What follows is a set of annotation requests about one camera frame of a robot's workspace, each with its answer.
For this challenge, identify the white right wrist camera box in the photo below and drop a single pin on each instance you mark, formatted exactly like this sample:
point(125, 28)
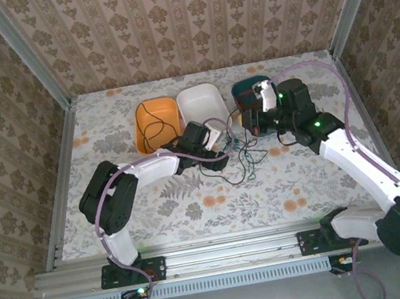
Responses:
point(268, 97)

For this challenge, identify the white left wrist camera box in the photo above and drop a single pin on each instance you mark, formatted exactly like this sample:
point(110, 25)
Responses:
point(215, 137)

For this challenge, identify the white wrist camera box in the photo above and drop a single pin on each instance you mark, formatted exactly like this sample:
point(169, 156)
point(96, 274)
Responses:
point(215, 137)
point(268, 97)

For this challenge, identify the aluminium table side rail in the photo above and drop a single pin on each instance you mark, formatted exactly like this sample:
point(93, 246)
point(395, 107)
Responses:
point(373, 114)
point(65, 149)

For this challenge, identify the floral table covering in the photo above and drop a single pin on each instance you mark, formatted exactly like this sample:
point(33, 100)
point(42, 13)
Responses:
point(181, 221)

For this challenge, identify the orange plastic bin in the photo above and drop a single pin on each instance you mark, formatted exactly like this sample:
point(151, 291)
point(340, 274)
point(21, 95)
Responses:
point(162, 109)

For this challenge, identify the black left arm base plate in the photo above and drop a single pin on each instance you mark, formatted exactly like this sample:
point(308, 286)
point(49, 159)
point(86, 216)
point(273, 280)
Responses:
point(154, 268)

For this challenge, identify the teal plastic bin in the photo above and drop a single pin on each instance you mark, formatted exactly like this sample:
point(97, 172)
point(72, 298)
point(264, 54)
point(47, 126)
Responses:
point(243, 86)

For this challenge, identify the aluminium cross rail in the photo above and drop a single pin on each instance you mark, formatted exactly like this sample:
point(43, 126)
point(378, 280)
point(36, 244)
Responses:
point(232, 251)

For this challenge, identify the white plastic bin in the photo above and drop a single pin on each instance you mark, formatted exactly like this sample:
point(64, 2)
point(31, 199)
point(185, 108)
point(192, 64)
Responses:
point(200, 103)

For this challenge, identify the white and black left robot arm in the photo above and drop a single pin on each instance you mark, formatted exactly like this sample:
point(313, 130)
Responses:
point(149, 167)

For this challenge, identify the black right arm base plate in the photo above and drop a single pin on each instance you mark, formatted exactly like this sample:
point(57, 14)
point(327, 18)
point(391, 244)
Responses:
point(309, 242)

